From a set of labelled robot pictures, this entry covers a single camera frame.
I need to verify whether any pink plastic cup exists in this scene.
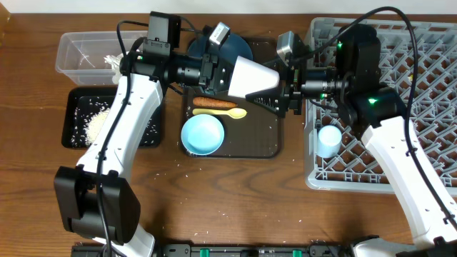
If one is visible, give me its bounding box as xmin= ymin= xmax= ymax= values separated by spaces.
xmin=228 ymin=56 xmax=280 ymax=99

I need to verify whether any yellow plastic spoon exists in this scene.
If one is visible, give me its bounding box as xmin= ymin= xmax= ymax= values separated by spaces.
xmin=192 ymin=108 xmax=247 ymax=119

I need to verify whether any light blue bowl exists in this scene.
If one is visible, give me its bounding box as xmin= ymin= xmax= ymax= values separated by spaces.
xmin=181 ymin=114 xmax=225 ymax=156

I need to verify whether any black food waste tray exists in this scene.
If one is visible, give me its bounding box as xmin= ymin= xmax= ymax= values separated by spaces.
xmin=61 ymin=86 xmax=164 ymax=149

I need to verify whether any white tissue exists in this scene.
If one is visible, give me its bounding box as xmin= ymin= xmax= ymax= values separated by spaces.
xmin=104 ymin=54 xmax=123 ymax=85

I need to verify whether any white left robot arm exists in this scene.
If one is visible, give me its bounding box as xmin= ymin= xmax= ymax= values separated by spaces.
xmin=54 ymin=51 xmax=228 ymax=256

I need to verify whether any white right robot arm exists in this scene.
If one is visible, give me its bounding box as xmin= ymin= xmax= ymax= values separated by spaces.
xmin=247 ymin=23 xmax=456 ymax=256

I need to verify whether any orange carrot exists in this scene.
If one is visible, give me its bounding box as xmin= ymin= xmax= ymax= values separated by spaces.
xmin=192 ymin=96 xmax=237 ymax=109

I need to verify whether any dark blue plate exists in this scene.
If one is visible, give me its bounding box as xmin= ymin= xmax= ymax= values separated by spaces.
xmin=188 ymin=34 xmax=253 ymax=64

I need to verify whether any light blue plastic cup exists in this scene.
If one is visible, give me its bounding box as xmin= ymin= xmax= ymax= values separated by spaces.
xmin=316 ymin=125 xmax=342 ymax=158

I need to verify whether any clear plastic waste bin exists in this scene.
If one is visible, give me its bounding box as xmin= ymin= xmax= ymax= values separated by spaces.
xmin=55 ymin=30 xmax=149 ymax=86

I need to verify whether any grey dishwasher rack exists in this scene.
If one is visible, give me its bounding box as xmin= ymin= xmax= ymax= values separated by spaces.
xmin=304 ymin=19 xmax=456 ymax=196

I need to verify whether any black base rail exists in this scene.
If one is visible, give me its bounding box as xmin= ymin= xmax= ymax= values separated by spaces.
xmin=70 ymin=238 xmax=358 ymax=257

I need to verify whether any dark brown serving tray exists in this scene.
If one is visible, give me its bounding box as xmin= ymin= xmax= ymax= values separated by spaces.
xmin=181 ymin=36 xmax=283 ymax=159

